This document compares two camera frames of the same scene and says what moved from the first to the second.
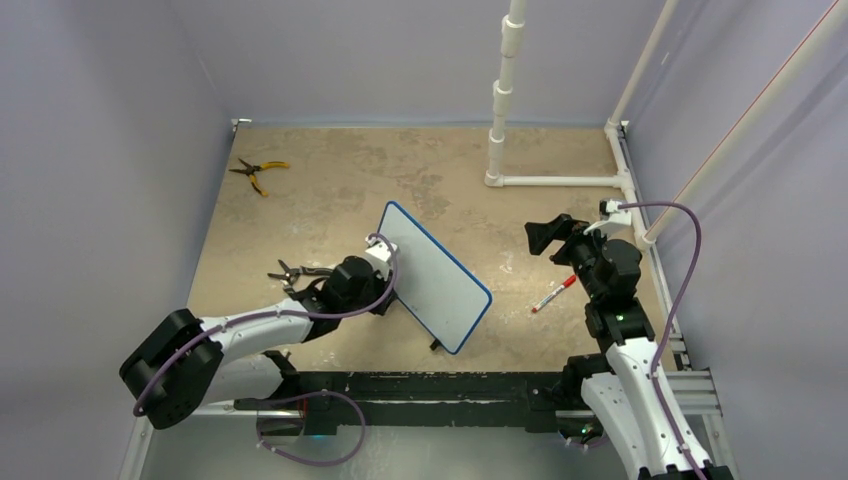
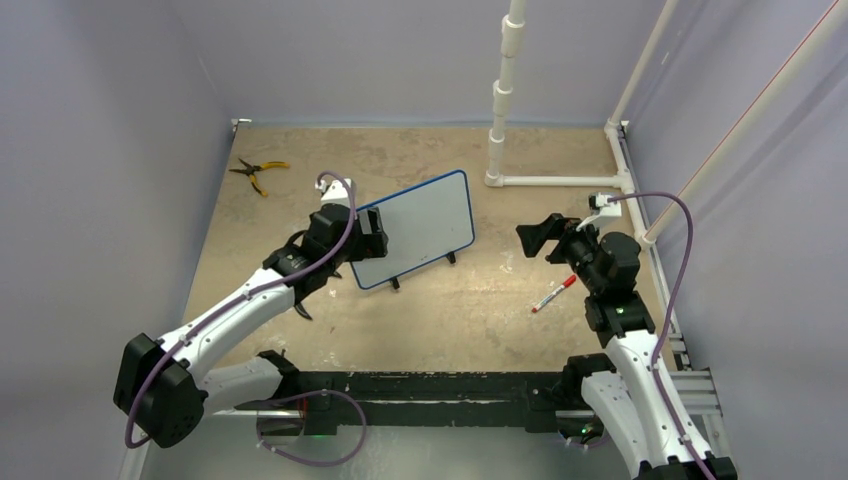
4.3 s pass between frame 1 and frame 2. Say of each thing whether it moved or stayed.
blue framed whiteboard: moved
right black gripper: stayed
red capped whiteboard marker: stayed
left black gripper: moved
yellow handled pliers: stayed
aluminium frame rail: stayed
